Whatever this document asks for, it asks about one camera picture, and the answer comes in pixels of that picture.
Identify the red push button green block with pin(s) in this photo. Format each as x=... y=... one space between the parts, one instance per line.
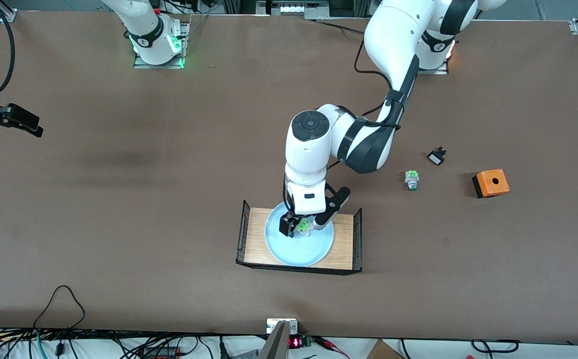
x=304 y=227

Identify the light blue ceramic plate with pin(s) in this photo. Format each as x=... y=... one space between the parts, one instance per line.
x=294 y=249

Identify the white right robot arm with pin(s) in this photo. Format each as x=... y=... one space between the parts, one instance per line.
x=149 y=30

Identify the red digit display module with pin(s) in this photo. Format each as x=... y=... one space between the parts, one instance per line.
x=296 y=342

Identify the red black clip leads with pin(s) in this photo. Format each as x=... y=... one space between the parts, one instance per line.
x=329 y=343

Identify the brown cardboard piece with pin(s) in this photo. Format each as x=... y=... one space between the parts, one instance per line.
x=382 y=351

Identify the white power strip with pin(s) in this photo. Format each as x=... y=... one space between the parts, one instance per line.
x=294 y=8

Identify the metal camera post bracket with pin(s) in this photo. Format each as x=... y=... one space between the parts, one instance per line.
x=271 y=325

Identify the aluminium corner post bracket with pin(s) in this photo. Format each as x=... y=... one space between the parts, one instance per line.
x=7 y=12

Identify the grey camera post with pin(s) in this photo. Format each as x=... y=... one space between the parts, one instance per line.
x=275 y=344

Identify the black white rectangular switch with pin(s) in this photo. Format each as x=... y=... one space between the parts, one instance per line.
x=436 y=157

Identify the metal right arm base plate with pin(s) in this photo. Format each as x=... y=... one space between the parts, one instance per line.
x=159 y=66

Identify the orange button enclosure box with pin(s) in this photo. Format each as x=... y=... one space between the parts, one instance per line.
x=492 y=182

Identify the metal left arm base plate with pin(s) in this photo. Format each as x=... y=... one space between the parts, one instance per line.
x=436 y=71

